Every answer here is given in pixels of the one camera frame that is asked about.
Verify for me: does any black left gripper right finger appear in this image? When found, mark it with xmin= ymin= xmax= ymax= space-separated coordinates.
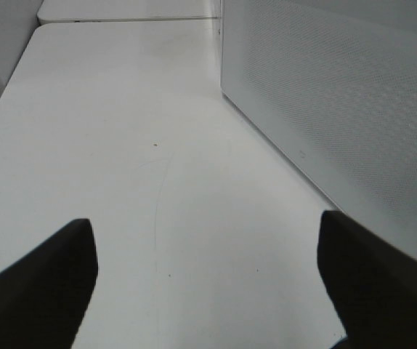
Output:
xmin=317 ymin=210 xmax=417 ymax=348

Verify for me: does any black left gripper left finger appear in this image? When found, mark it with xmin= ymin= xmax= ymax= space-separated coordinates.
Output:
xmin=0 ymin=218 xmax=99 ymax=348

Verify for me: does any white microwave door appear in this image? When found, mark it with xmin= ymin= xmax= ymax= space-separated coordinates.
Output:
xmin=221 ymin=1 xmax=417 ymax=260

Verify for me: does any white adjacent table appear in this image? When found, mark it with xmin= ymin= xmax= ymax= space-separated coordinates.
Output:
xmin=37 ymin=0 xmax=222 ymax=25

